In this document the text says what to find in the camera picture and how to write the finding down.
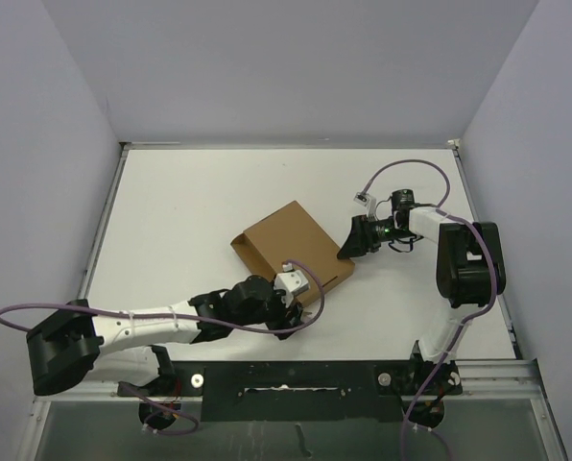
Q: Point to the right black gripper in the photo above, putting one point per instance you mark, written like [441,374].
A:
[361,239]

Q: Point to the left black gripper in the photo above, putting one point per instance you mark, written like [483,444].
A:
[286,317]

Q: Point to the brown cardboard box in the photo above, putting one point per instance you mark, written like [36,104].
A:
[291,233]

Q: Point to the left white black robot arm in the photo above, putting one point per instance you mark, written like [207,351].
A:
[77,343]

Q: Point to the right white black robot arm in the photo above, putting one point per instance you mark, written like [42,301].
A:
[470,272]

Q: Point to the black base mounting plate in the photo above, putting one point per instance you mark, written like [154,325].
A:
[299,391]

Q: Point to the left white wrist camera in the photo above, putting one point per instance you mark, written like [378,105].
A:
[288,285]

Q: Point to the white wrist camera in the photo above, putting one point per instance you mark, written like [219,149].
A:
[288,285]
[368,202]

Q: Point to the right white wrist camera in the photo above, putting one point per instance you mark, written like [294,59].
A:
[368,202]

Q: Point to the aluminium table frame rail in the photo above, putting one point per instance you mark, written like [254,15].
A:
[323,299]

